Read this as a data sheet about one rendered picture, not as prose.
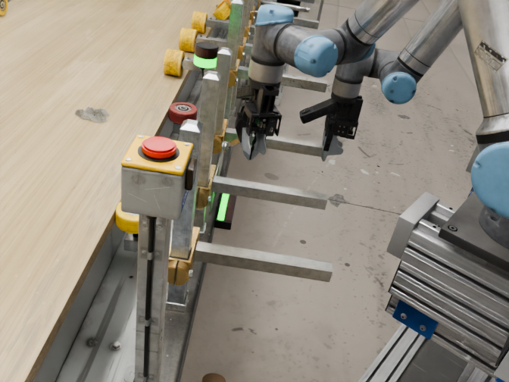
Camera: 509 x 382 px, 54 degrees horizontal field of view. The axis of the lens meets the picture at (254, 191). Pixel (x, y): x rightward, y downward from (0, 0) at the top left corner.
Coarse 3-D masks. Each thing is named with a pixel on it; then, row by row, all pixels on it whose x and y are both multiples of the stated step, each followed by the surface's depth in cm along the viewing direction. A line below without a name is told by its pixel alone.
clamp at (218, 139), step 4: (224, 120) 148; (224, 124) 145; (224, 128) 143; (224, 132) 142; (216, 136) 139; (220, 136) 139; (224, 136) 144; (216, 140) 138; (220, 140) 139; (216, 144) 138; (220, 144) 138; (216, 148) 139; (220, 148) 139; (212, 152) 140; (216, 152) 140
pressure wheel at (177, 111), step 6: (180, 102) 145; (186, 102) 145; (174, 108) 141; (180, 108) 142; (186, 108) 142; (192, 108) 143; (174, 114) 140; (180, 114) 139; (186, 114) 139; (192, 114) 141; (174, 120) 141; (180, 120) 140
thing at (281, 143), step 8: (176, 128) 144; (232, 136) 144; (272, 136) 146; (280, 136) 146; (272, 144) 145; (280, 144) 145; (288, 144) 145; (296, 144) 144; (304, 144) 145; (312, 144) 145; (320, 144) 146; (296, 152) 146; (304, 152) 146; (312, 152) 145; (320, 152) 145
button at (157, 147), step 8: (152, 136) 59; (160, 136) 59; (144, 144) 57; (152, 144) 57; (160, 144) 58; (168, 144) 58; (144, 152) 57; (152, 152) 56; (160, 152) 56; (168, 152) 57
